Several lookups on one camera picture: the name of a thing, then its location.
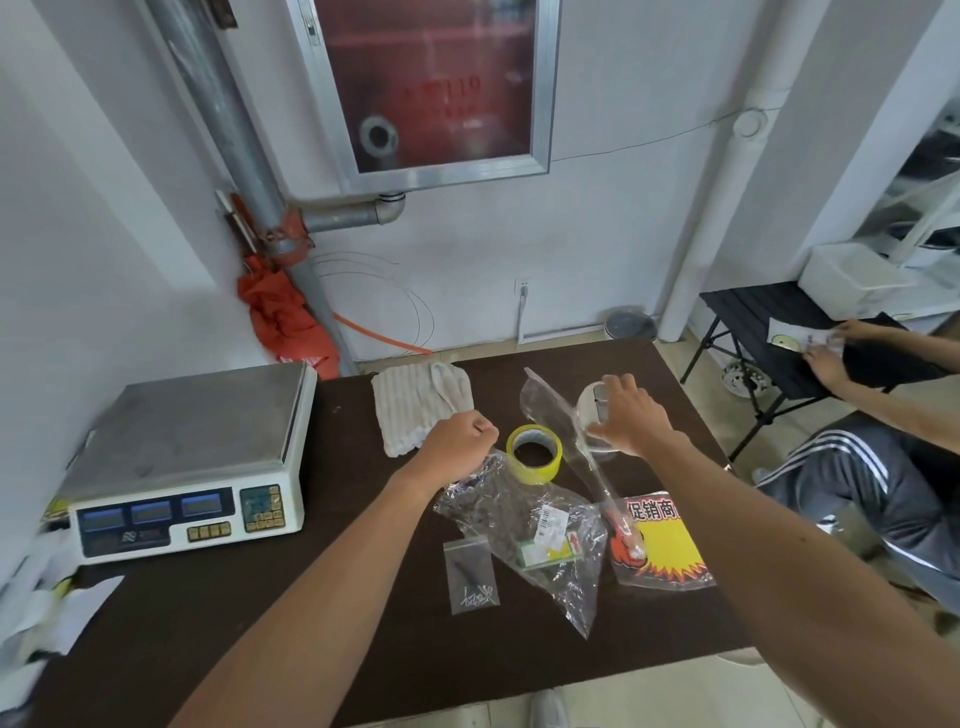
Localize person's left hand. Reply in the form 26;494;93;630
418;409;501;490

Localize person's right hand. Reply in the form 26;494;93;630
585;373;681;459

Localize white round tape roll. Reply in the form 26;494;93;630
575;381;624;455

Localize long clear plastic bag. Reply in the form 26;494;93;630
521;366;650;564

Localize clear bag with dark contents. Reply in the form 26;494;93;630
432;448;609;640

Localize person's left forearm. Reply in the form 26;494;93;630
168;459;445;728

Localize person's right forearm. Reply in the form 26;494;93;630
636;431;960;728

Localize yellow tape roll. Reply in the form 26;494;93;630
506;423;564;486

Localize white ribbed cloth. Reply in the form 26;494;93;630
371;360;476;459

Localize green white card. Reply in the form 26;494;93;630
517;531;588;573

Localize red yellow label packet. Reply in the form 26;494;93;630
607;491;716;592

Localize small clear zip bag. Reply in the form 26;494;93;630
442;536;501;616

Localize black folding table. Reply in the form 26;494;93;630
678;281;950;463

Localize white printed paper sheet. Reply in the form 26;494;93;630
766;316;846;354

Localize orange cloth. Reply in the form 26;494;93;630
237;253;342;381

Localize white drain pipe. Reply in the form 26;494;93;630
656;0;834;343

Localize person's white shoe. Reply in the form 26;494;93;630
528;688;573;728

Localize white plastic box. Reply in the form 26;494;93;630
797;241;921;322

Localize white electronic weighing scale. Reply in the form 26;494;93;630
46;362;320;565

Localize white metal shelf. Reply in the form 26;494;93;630
855;97;960;318

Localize grey metal pipe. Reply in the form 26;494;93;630
142;0;407;376

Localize pile of white papers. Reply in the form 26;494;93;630
0;525;126;721

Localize white power cable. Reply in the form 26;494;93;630
516;286;609;346

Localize orange hose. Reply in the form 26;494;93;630
330;311;435;357

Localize thin wire loops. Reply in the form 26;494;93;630
311;251;437;355

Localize thin black wall cable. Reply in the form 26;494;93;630
551;107;768;163

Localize red fire hose cabinet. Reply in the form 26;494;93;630
286;0;562;198

